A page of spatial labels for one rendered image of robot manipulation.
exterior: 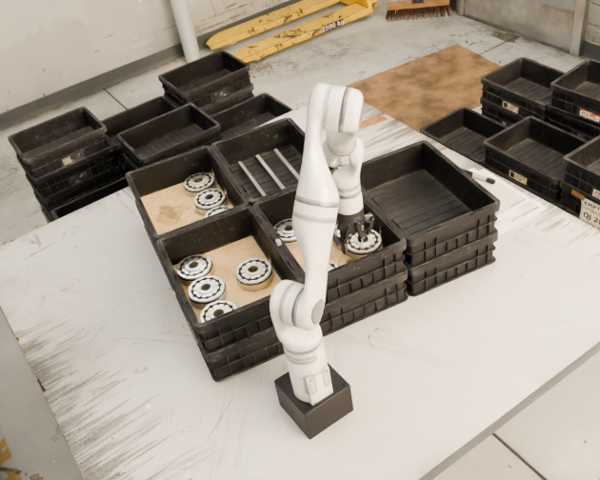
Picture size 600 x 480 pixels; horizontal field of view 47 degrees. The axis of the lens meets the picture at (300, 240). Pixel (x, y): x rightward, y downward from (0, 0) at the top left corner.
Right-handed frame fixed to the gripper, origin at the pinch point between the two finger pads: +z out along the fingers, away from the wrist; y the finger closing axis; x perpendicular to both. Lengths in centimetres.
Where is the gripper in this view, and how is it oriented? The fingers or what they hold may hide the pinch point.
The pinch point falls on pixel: (352, 246)
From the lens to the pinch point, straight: 190.8
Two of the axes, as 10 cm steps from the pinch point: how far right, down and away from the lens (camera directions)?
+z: 1.3, 7.6, 6.4
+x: -3.9, -5.6, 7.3
